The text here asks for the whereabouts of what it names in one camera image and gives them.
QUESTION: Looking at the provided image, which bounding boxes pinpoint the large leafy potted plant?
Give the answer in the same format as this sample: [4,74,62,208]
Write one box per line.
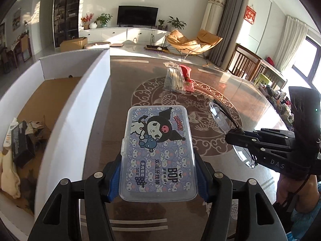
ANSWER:
[167,16,187,31]

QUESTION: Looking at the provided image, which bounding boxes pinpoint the white sheer curtain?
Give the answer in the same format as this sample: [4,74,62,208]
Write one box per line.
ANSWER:
[274,15,309,69]

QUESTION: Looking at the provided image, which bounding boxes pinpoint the green plastic stool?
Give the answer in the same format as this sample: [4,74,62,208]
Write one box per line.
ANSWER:
[253,73,271,86]

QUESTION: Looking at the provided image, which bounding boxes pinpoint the bushy green potted plant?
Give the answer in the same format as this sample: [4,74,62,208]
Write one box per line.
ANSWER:
[95,12,113,28]

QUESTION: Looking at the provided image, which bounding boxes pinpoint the framed wall picture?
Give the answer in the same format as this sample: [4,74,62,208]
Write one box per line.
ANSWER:
[12,7,22,29]

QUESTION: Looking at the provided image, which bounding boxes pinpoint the red wall hanging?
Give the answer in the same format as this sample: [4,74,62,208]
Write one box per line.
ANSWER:
[244,5,257,25]

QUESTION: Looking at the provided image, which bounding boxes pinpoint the covered standing air conditioner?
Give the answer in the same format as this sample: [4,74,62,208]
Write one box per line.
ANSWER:
[201,0,227,34]

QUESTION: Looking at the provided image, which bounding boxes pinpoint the tan lounge chair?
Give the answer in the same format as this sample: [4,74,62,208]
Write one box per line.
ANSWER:
[166,29,223,61]

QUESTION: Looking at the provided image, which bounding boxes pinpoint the white cardboard box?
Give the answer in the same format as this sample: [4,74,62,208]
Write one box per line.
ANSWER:
[0,48,111,234]

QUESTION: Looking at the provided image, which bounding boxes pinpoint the person's right forearm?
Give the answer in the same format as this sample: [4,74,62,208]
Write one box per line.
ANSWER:
[291,183,321,241]

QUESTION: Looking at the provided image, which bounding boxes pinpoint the dark glass display cabinet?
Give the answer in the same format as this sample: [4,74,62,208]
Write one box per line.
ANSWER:
[52,0,83,48]

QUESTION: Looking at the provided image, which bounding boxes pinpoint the grey curtain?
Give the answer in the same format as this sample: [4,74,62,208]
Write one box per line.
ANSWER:
[208,0,245,67]

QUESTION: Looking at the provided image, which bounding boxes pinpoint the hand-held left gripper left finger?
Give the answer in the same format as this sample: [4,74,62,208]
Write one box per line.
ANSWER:
[27,153,126,241]

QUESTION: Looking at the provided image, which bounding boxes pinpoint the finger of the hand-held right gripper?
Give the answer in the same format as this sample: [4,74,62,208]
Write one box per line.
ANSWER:
[225,128,296,143]
[232,141,294,157]

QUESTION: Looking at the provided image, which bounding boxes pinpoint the wooden dining chair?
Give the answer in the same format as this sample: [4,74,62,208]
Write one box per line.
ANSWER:
[20,36,33,63]

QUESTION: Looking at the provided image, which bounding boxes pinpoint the clear glasses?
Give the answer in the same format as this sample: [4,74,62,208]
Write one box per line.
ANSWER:
[208,99,259,169]

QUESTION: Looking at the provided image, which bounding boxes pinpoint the black box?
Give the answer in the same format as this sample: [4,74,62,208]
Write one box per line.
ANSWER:
[11,120,36,167]

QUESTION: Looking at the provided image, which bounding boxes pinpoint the black television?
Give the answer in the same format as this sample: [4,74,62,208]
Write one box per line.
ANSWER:
[117,5,159,28]

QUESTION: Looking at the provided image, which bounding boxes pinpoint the rhinestone bow hair clip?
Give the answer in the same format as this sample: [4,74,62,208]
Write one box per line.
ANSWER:
[25,120,52,141]

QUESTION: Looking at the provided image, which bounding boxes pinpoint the red packet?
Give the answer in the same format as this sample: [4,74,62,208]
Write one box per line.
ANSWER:
[179,64,195,93]

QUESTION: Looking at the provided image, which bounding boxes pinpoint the pile of assorted clutter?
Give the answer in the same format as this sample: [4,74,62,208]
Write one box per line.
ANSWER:
[261,84,294,125]

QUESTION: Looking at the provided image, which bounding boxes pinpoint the bag of cotton swabs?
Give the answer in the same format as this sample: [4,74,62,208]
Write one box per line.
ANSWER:
[163,61,186,92]

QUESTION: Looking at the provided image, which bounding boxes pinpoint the red flowers in pot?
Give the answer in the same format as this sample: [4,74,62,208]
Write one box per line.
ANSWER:
[81,13,94,30]

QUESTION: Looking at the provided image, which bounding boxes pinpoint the cartoon print plastic box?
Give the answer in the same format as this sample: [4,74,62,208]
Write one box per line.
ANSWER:
[119,105,198,201]

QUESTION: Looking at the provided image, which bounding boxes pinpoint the white TV cabinet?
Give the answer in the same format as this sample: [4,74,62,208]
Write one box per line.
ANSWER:
[78,26,173,46]

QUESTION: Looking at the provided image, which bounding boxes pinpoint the brown cardboard box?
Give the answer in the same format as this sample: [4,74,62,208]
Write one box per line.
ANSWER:
[60,37,88,52]

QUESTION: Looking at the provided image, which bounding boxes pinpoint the round floor cushion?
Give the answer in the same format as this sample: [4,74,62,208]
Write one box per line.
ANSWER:
[84,41,111,50]

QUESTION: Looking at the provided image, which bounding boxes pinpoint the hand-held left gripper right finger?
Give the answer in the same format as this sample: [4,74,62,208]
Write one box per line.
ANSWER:
[194,151,284,241]

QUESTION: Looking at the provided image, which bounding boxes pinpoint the person's right hand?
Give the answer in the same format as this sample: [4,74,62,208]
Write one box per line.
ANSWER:
[276,174,320,212]

